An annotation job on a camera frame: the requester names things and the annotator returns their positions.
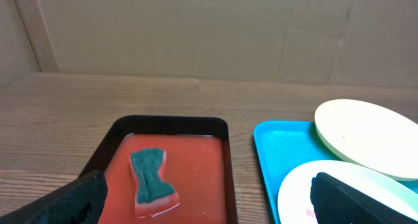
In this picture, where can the teal plastic tray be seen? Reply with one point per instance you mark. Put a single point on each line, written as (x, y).
(284, 145)

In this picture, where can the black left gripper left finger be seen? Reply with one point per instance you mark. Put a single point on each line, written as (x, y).
(79, 202)

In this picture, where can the yellow plate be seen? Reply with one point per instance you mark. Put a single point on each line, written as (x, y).
(369, 135)

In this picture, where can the black tray with red liquid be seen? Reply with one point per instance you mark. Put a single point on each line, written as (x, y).
(198, 166)

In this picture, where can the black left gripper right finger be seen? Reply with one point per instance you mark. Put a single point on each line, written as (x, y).
(335, 202)

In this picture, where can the green and pink sponge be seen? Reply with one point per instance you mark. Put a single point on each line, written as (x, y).
(153, 194)

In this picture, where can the light blue plate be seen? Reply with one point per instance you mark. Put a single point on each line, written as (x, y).
(294, 204)

